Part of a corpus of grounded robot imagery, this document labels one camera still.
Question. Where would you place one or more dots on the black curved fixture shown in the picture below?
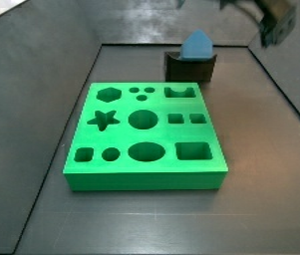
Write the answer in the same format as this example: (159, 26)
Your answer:
(186, 71)

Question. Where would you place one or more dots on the green shape sorting block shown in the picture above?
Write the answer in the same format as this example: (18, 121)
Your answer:
(143, 138)

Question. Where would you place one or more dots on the blue three prong object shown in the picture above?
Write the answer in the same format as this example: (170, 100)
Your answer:
(197, 47)

